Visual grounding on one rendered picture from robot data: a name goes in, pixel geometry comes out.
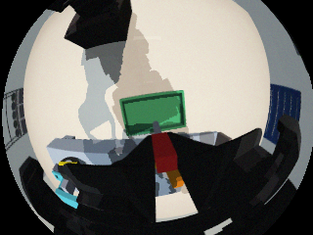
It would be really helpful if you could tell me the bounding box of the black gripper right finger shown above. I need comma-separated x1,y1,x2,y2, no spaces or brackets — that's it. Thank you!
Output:
167,128,262,212

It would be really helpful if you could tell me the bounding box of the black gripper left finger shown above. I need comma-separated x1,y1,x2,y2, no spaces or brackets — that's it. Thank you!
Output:
63,136,157,223

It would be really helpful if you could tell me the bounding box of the red-headed metal pin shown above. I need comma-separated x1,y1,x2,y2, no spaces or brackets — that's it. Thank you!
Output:
152,121,177,172

